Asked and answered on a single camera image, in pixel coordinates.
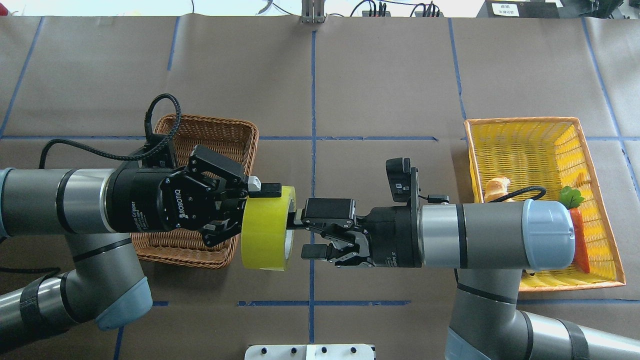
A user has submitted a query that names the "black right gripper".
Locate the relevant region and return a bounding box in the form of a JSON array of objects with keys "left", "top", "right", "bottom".
[{"left": 286, "top": 198, "right": 422, "bottom": 268}]

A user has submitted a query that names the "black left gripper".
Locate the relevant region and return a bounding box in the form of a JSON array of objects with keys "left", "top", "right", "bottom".
[{"left": 106, "top": 145, "right": 282, "bottom": 248}]

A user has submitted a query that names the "yellow tape roll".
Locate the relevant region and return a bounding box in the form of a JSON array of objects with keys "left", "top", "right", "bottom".
[{"left": 240, "top": 186, "right": 297, "bottom": 272}]

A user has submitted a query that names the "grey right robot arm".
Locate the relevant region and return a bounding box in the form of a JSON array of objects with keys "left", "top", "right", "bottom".
[{"left": 285, "top": 198, "right": 639, "bottom": 360}]

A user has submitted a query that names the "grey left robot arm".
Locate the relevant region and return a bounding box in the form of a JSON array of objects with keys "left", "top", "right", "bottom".
[{"left": 1, "top": 145, "right": 285, "bottom": 353}]

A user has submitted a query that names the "brown wicker basket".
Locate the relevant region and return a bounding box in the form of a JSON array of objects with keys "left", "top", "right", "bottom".
[{"left": 130, "top": 114, "right": 259, "bottom": 269}]

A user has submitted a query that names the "yellow plastic basket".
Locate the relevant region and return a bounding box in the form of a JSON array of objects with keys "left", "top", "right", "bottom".
[{"left": 465, "top": 117, "right": 626, "bottom": 292}]

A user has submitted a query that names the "toy croissant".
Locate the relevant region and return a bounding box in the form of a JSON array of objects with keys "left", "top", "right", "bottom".
[{"left": 483, "top": 177, "right": 511, "bottom": 203}]

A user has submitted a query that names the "toy carrot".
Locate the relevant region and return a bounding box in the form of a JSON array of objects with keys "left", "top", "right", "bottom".
[{"left": 558, "top": 186, "right": 591, "bottom": 274}]

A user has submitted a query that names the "black box with label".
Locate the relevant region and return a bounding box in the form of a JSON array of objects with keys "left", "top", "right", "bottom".
[{"left": 476, "top": 0, "right": 560, "bottom": 19}]

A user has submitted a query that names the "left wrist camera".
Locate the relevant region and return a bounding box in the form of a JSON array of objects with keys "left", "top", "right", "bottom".
[{"left": 141, "top": 133, "right": 178, "bottom": 169}]

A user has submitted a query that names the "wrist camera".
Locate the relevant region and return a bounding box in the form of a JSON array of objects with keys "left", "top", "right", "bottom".
[
  {"left": 385, "top": 157, "right": 418, "bottom": 204},
  {"left": 141, "top": 133, "right": 178, "bottom": 169}
]

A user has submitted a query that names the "black left camera cable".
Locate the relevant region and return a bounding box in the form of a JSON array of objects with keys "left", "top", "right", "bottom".
[{"left": 39, "top": 93, "right": 182, "bottom": 170}]

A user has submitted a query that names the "black camera cable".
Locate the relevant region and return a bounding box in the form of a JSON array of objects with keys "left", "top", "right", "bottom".
[
  {"left": 39, "top": 93, "right": 182, "bottom": 170},
  {"left": 419, "top": 186, "right": 548, "bottom": 205}
]

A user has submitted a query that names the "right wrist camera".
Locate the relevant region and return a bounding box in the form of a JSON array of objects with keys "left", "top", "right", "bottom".
[{"left": 385, "top": 157, "right": 418, "bottom": 204}]

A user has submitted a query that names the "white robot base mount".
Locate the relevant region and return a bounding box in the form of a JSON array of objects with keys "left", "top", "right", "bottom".
[{"left": 244, "top": 343, "right": 377, "bottom": 360}]

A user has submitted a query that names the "black right camera cable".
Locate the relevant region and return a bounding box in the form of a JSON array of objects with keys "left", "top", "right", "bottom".
[{"left": 419, "top": 186, "right": 548, "bottom": 205}]

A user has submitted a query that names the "aluminium camera post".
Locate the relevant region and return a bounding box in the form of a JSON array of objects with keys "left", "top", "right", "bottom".
[{"left": 301, "top": 0, "right": 327, "bottom": 24}]

